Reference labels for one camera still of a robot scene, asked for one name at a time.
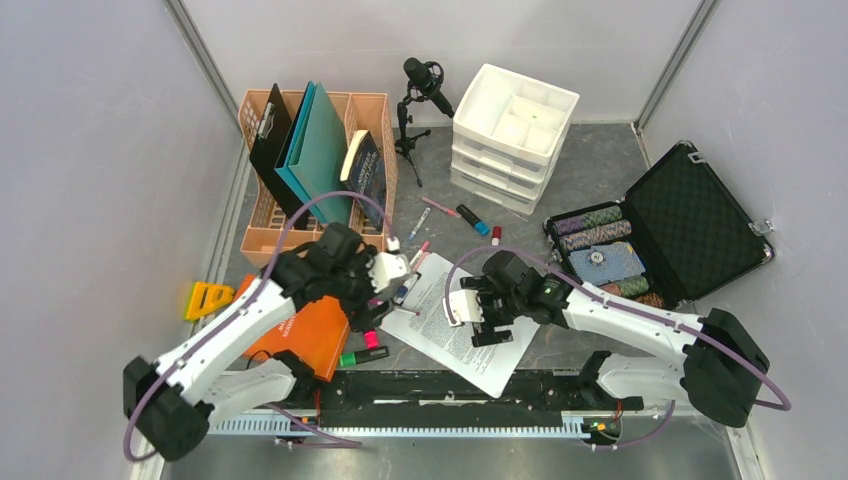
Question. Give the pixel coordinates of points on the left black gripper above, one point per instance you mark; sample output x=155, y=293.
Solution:
x=359, y=314

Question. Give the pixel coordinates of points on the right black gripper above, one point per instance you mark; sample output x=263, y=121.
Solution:
x=483, y=333

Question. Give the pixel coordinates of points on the printed white paper sheet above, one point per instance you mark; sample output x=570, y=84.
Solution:
x=423, y=325

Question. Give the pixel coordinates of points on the dark blue hardcover book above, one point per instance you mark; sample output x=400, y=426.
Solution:
x=363, y=168

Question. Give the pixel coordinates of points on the teal notebook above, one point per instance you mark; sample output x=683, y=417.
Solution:
x=292, y=149

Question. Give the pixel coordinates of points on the black clipboard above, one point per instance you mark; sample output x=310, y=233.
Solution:
x=271, y=143

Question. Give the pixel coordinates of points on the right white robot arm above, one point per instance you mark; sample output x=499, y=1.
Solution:
x=710, y=362

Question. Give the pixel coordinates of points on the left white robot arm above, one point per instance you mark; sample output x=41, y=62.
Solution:
x=172, y=402

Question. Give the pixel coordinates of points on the magenta marker pen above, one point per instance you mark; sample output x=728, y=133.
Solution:
x=392, y=306

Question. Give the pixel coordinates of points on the blue cap white marker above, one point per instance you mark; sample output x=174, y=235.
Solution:
x=406, y=287

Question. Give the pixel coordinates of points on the orange book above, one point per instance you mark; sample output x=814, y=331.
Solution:
x=315, y=336

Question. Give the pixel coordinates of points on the blue highlighter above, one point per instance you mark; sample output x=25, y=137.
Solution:
x=473, y=220

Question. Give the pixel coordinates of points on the pink white marker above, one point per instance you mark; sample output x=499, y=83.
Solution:
x=419, y=254

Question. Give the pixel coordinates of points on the green highlighter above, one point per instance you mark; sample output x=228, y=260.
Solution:
x=363, y=356

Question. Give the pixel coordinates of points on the clear barrel pen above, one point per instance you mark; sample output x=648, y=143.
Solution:
x=419, y=223

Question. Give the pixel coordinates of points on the pink thin pen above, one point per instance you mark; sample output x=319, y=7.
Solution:
x=440, y=207

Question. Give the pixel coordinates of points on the green file folder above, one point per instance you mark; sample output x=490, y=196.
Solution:
x=324, y=148

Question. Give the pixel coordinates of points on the yellow orange block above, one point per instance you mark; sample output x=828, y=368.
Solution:
x=206, y=298

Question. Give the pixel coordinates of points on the white plastic drawer unit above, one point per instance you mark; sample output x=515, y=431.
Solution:
x=508, y=133

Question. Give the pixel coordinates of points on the black open carrying case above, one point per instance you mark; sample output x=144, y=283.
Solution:
x=688, y=230

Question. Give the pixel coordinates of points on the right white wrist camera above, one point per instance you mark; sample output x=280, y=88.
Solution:
x=462, y=307

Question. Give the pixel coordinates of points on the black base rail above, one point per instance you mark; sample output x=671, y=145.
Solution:
x=440, y=398

